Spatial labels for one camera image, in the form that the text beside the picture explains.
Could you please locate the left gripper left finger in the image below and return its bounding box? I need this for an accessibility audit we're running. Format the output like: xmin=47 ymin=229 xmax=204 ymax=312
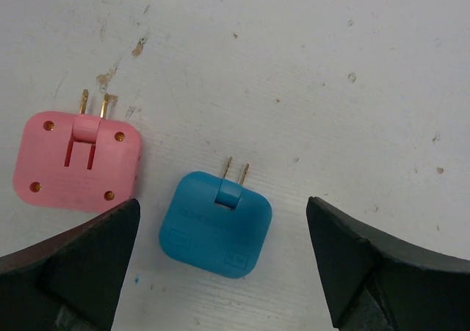
xmin=1 ymin=199 xmax=140 ymax=330

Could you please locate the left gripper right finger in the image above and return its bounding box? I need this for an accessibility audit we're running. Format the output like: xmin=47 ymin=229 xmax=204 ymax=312
xmin=306 ymin=197 xmax=469 ymax=330

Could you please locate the pink plug adapter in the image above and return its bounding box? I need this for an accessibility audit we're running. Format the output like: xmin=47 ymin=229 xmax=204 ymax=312
xmin=12 ymin=90 xmax=142 ymax=213

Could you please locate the blue plug adapter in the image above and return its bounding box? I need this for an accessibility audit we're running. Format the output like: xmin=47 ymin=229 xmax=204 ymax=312
xmin=159 ymin=159 xmax=272 ymax=279

